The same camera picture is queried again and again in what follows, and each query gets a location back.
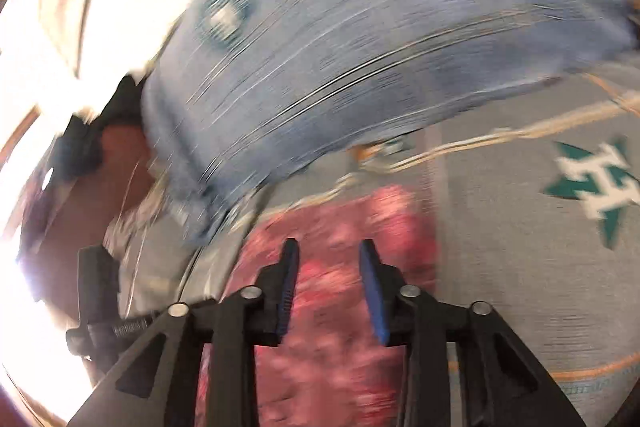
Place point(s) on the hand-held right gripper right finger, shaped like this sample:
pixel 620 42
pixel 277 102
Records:
pixel 372 277

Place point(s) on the blue checked blanket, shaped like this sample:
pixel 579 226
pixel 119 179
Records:
pixel 360 37

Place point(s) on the grey printed blanket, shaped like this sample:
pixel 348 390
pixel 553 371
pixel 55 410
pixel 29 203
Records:
pixel 510 267

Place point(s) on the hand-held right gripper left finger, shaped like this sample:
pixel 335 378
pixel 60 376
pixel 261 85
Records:
pixel 287 277

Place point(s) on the dark cloth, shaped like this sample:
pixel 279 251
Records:
pixel 95 142

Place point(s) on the pink floral garment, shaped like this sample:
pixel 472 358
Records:
pixel 340 222

